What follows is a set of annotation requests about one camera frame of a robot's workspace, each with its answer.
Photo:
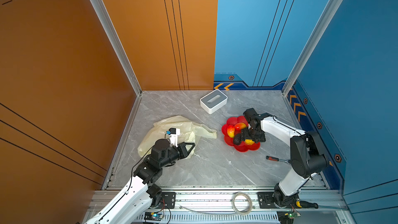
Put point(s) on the aluminium rail frame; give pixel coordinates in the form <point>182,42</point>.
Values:
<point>213,205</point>

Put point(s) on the yellow bell pepper fruit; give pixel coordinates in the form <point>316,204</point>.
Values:
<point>249,142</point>

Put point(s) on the yellow black screwdriver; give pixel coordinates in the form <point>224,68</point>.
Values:
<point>305,204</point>

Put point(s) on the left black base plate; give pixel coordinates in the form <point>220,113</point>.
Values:
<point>169,198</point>

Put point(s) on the cream plastic bag orange prints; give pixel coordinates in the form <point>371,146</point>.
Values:
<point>190,132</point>

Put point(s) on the white grey tissue box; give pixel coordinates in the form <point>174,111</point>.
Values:
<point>213,101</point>

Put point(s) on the green circuit board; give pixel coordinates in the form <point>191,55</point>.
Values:
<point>288,217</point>
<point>153,217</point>

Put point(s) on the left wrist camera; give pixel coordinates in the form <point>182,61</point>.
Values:
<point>173,134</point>

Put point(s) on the right green circuit board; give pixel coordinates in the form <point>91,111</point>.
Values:
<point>288,217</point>

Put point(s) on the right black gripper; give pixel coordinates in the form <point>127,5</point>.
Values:
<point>243,135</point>

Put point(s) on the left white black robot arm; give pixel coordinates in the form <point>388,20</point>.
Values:
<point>141,193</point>

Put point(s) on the red flower-shaped plate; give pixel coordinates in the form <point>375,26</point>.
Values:
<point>229,141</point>

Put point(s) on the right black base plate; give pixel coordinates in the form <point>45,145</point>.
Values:
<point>266,199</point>

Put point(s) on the red orange peach fruit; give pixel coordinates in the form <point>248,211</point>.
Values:
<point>239,126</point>

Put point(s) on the small red yellow fruit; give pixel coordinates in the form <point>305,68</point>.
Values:
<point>231,131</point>

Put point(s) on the coiled clear tube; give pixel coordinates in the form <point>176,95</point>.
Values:
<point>242,204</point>

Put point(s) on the left green circuit board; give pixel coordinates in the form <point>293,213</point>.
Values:
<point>153,217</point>

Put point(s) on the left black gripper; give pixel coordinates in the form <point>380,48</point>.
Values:
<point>181,149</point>

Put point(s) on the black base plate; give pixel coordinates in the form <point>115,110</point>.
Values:
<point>169,198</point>
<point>266,199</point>

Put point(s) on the red black ratchet wrench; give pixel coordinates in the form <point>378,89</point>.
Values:
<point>278,159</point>

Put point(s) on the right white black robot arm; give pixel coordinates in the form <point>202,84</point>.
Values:
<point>307,153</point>

